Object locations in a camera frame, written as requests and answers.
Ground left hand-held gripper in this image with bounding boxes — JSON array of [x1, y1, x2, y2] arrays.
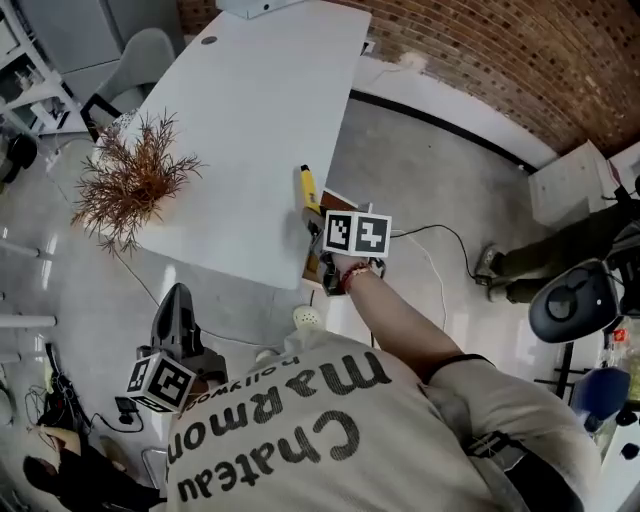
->
[[126, 282, 230, 415]]

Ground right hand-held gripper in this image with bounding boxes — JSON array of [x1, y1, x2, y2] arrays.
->
[[300, 201, 394, 297]]

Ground yellow handled tool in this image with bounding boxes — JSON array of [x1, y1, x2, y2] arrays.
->
[[298, 164, 322, 214]]

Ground person's right forearm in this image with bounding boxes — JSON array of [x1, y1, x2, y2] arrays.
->
[[343, 256, 497, 387]]

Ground white rectangular table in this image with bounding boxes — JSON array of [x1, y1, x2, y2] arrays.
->
[[94, 0, 374, 347]]

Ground white clog shoe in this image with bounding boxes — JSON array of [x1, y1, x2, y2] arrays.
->
[[291, 303, 322, 332]]

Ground black power adapter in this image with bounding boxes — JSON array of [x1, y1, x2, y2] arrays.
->
[[114, 395, 139, 427]]

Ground dried brown plant white vase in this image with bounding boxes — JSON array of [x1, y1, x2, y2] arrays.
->
[[69, 108, 207, 257]]

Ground beige printed t-shirt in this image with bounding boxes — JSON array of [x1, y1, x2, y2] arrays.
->
[[163, 328, 602, 512]]

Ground patterned seat cushion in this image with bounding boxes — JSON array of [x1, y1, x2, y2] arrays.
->
[[96, 109, 140, 147]]

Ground white flat box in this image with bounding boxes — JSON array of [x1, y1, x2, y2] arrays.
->
[[216, 0, 312, 22]]

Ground black waste bin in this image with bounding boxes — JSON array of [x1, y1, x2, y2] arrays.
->
[[0, 133, 40, 185]]

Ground grey chair black legs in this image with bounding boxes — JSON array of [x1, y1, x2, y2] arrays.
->
[[78, 26, 177, 145]]

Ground white low cabinet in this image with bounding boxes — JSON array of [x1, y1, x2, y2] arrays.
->
[[528, 140, 610, 230]]

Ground black white electric scooter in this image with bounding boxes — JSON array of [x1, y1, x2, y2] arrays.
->
[[528, 173, 640, 345]]

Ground white shelving unit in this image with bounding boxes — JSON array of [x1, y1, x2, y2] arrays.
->
[[0, 0, 85, 137]]

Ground black metal stand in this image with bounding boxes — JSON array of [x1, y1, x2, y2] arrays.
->
[[533, 341, 597, 402]]

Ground grey refrigerator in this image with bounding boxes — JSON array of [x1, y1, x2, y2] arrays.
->
[[18, 0, 127, 92]]

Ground blue chair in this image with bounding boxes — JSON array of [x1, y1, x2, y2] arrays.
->
[[571, 366, 632, 435]]

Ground white side table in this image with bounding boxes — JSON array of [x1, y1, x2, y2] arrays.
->
[[598, 413, 640, 512]]

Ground red bead bracelet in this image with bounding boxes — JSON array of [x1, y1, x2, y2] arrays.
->
[[340, 263, 376, 294]]

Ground black floor cable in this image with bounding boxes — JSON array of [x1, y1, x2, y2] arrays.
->
[[389, 224, 482, 282]]

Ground black harness strap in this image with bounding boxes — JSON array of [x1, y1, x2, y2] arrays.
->
[[463, 428, 587, 512]]

